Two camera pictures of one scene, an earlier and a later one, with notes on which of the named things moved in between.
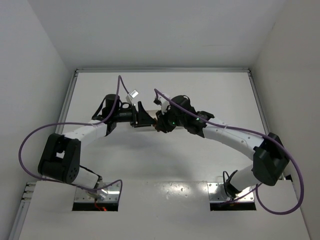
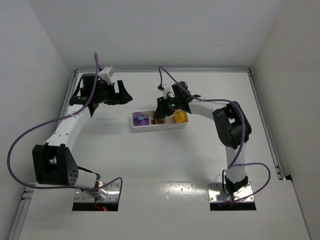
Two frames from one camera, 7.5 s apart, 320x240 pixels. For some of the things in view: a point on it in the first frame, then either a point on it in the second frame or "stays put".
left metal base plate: [109, 194] stays put
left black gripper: [135, 115] → [116, 93]
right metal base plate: [217, 193] stays put
